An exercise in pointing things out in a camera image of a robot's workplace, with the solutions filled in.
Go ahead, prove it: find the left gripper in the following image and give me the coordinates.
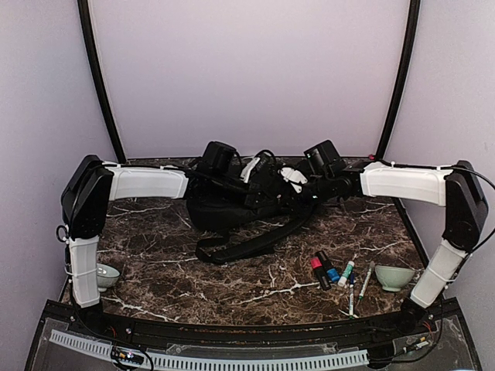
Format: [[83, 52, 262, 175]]
[[213, 172, 278, 209]]

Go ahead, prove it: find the black front rail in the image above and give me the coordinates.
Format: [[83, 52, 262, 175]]
[[36, 298, 463, 350]]

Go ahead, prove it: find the right black frame post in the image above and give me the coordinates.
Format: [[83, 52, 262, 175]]
[[375, 0, 421, 159]]

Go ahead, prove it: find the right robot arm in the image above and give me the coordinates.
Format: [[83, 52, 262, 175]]
[[279, 160, 494, 335]]

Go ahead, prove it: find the right pale green bowl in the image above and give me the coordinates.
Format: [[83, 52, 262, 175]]
[[374, 265, 415, 292]]

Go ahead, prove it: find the left black frame post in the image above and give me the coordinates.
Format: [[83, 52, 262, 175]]
[[77, 0, 127, 163]]

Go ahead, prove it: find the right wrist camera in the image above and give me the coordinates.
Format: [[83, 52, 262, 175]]
[[278, 140, 345, 194]]

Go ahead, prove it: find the pale green bowl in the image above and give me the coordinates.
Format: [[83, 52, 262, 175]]
[[374, 265, 415, 292], [97, 264, 121, 292]]

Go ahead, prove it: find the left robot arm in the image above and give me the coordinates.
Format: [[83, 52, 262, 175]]
[[61, 155, 278, 337]]

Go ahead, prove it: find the black student bag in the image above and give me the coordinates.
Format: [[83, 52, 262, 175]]
[[185, 150, 316, 265]]

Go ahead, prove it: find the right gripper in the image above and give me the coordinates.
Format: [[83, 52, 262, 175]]
[[276, 173, 335, 217]]

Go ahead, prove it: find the pink highlighter marker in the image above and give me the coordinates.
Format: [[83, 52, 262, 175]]
[[310, 257, 331, 291]]

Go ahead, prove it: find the white slotted cable duct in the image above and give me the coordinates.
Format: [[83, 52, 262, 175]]
[[49, 330, 369, 370]]

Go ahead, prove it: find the black frame post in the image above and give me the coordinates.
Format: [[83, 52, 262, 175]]
[[375, 0, 421, 159], [77, 0, 127, 163]]

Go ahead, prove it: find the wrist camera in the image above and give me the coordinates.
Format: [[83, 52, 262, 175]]
[[278, 140, 345, 194], [196, 141, 261, 183]]

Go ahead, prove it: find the left pale green bowl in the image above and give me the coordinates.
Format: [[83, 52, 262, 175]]
[[97, 264, 121, 292]]

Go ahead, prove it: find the blue highlighter marker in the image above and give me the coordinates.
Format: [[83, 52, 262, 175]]
[[316, 250, 340, 284]]

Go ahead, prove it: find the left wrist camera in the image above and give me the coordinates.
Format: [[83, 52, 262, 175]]
[[196, 141, 261, 183]]

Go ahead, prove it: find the green whiteboard pen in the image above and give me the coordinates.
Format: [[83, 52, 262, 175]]
[[358, 261, 375, 302]]

